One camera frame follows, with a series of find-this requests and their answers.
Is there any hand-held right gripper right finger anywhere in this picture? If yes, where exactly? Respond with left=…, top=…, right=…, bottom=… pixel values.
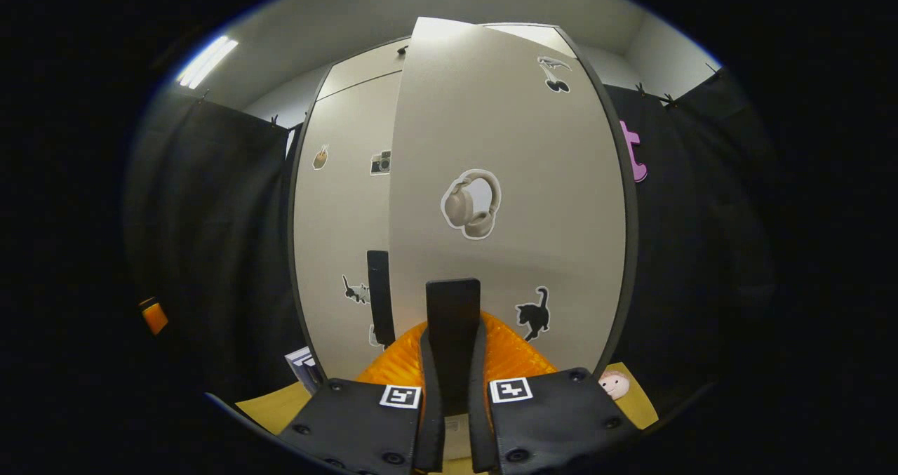
left=467, top=310, right=643, bottom=475

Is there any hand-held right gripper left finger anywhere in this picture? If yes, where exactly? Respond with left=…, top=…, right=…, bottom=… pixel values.
left=277, top=321, right=446, bottom=475

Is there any beige cabinet door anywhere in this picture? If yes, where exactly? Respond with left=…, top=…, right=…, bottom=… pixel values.
left=388, top=17, right=629, bottom=462
left=291, top=72, right=404, bottom=381

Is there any beige double-door shoe cabinet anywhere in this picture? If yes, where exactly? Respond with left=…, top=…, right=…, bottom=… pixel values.
left=288, top=22, right=641, bottom=420

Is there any beige cabinet drawer front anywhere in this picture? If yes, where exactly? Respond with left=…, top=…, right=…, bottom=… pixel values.
left=317, top=22, right=579, bottom=102

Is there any black backdrop cloth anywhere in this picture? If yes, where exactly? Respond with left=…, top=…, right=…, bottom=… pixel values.
left=123, top=61, right=779, bottom=420

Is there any stack of white books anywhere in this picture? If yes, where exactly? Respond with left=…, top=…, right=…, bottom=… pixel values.
left=284, top=347, right=323, bottom=395

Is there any pink plush toy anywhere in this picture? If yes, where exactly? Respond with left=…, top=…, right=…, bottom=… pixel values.
left=598, top=370, right=631, bottom=401

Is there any narrow ceiling light panel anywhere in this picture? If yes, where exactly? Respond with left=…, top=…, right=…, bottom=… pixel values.
left=175, top=35, right=239, bottom=90

